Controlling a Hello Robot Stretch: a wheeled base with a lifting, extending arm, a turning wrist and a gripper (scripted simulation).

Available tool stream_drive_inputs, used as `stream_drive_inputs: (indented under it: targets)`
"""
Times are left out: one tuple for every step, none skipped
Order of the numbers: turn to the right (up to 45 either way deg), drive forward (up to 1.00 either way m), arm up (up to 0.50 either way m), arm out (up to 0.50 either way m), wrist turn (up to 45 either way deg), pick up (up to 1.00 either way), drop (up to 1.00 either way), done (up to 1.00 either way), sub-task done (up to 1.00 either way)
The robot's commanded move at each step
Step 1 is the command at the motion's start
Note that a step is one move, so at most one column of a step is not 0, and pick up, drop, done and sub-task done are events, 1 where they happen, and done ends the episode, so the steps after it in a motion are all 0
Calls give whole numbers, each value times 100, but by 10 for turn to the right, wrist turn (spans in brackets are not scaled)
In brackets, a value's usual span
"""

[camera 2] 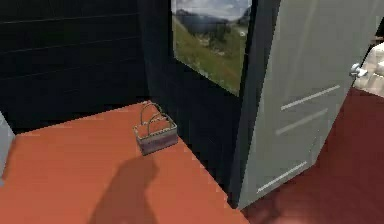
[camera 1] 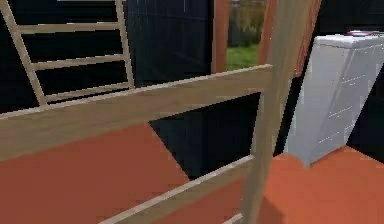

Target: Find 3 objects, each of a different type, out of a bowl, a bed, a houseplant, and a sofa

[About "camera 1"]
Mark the light wooden slatted chair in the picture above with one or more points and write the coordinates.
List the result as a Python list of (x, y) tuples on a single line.
[(140, 106)]

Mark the light wooden ladder-back chair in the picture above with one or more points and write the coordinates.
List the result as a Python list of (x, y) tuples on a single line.
[(76, 61)]

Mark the white chest of drawers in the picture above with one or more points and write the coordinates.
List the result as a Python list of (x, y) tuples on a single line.
[(333, 96)]

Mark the small red flat object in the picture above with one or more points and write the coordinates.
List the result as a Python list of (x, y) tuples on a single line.
[(358, 33)]

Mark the window with orange wooden frame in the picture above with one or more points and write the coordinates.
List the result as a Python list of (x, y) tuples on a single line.
[(245, 36)]

